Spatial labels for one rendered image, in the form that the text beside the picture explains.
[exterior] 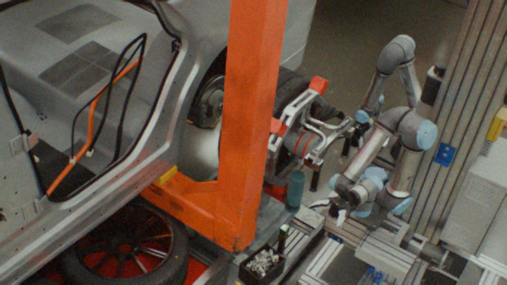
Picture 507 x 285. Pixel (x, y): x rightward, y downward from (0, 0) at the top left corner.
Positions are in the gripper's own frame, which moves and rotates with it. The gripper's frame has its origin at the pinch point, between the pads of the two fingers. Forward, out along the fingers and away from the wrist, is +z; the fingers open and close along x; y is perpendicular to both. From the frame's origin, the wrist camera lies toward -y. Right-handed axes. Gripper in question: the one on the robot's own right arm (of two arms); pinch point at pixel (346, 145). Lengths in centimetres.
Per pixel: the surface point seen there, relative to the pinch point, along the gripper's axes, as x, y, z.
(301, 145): -16.4, 5.8, 22.9
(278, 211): -27, -61, 14
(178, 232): -48, -33, 85
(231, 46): -27, 88, 79
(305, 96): -24.7, 26.8, 10.7
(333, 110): -10.7, 20.7, 3.3
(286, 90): -31, 34, 22
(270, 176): -20.6, -4.1, 44.1
